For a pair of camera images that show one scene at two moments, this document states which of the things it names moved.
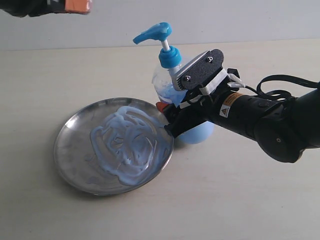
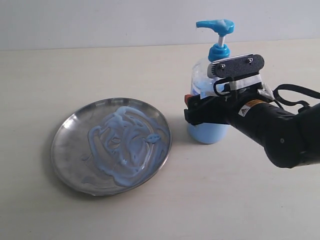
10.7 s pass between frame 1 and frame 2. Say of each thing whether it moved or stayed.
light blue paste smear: stayed
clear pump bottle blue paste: moved
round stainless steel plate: stayed
